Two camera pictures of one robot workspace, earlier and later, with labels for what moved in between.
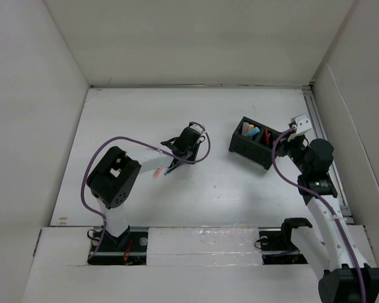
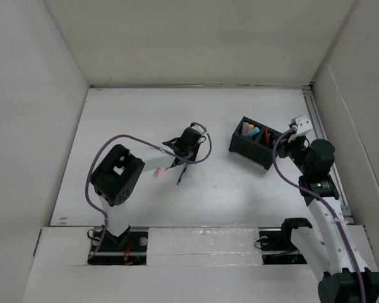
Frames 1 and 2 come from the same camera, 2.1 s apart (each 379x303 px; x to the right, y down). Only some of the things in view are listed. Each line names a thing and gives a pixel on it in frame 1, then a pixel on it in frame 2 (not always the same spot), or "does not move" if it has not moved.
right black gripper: (284, 142) does not move
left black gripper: (192, 157) does not move
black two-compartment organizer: (254, 141) does not move
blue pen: (167, 172) to (184, 170)
